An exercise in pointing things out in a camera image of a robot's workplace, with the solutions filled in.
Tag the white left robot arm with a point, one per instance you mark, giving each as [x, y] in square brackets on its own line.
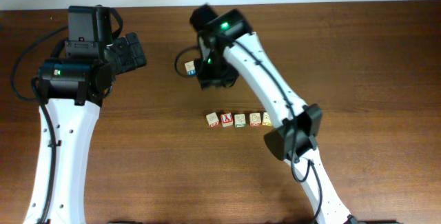
[70, 93]

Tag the wooden block red side engraved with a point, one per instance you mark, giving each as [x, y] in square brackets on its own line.
[255, 119]

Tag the plain wooden block upper left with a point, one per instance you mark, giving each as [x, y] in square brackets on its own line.
[190, 68]

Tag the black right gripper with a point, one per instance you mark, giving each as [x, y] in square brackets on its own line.
[205, 80]

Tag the wooden block red bottom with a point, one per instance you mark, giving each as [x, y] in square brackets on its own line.
[212, 119]

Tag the wooden block yellow side engraved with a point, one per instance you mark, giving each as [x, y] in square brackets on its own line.
[266, 119]

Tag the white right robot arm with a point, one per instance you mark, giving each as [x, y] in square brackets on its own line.
[229, 49]

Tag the wooden block red letter Y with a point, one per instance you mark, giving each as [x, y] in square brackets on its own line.
[227, 119]

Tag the wooden block green letter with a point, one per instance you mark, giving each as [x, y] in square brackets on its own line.
[239, 120]

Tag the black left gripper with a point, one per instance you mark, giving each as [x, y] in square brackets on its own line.
[134, 56]

